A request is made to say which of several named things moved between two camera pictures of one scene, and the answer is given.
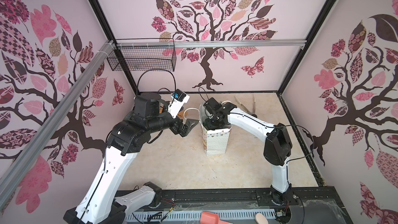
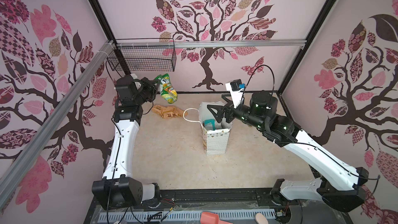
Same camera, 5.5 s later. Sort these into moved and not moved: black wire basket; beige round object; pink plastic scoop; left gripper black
Moved: left gripper black
Not moved: black wire basket; pink plastic scoop; beige round object
